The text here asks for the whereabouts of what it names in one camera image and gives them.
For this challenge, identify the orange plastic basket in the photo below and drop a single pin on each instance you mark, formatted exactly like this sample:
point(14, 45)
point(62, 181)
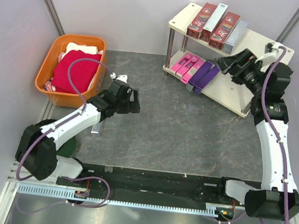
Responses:
point(50, 62)

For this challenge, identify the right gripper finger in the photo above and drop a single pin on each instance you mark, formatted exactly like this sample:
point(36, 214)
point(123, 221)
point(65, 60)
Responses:
point(228, 62)
point(224, 69)

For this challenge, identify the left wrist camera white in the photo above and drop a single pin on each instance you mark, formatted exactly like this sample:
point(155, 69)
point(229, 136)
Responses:
point(122, 77)

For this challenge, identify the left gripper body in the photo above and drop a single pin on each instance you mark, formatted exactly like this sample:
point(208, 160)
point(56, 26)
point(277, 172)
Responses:
point(125, 106)

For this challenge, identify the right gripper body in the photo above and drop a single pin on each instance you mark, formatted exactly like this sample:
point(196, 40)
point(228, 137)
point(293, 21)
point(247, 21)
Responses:
point(250, 75)

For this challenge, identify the red folded cloth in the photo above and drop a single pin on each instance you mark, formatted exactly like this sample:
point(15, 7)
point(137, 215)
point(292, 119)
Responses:
point(82, 73)

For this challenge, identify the small pink packet in basket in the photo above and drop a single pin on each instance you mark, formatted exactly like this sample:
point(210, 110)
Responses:
point(48, 86)

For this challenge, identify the pink toothpaste box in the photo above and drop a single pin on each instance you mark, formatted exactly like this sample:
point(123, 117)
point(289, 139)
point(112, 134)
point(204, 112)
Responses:
point(181, 62)
point(187, 66)
point(187, 76)

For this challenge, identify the silver toothpaste box long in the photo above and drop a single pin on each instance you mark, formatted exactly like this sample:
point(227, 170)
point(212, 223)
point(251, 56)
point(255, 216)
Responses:
point(235, 36)

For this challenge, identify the white two-tier shelf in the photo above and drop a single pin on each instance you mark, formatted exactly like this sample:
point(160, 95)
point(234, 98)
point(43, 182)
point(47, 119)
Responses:
point(236, 98)

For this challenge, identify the red 3D toothpaste box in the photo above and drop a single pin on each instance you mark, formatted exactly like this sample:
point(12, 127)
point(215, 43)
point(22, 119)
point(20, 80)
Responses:
point(221, 33)
point(213, 22)
point(195, 27)

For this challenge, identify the holographic purple toothpaste box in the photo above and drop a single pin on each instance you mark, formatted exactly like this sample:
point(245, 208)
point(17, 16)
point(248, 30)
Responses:
point(205, 67)

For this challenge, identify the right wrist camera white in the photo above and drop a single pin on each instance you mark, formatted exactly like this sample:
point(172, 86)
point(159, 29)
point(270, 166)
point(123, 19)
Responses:
point(273, 51)

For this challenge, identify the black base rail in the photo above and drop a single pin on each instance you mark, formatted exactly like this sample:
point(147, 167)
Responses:
point(155, 187)

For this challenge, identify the white cable duct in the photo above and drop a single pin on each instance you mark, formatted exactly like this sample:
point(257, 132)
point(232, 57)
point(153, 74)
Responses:
point(76, 195)

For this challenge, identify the white cloth in basket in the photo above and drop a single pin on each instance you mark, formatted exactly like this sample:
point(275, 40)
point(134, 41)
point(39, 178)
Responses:
point(84, 48)

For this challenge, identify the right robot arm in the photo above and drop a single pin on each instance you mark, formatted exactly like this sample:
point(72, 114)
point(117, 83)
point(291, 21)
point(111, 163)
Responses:
point(278, 197)

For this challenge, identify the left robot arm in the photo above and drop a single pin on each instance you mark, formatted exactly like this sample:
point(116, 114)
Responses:
point(38, 147)

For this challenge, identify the silver toothpaste box small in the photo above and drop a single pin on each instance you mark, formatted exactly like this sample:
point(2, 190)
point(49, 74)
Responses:
point(97, 129)

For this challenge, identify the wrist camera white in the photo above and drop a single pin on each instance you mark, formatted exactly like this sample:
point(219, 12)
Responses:
point(122, 77)
point(273, 51)

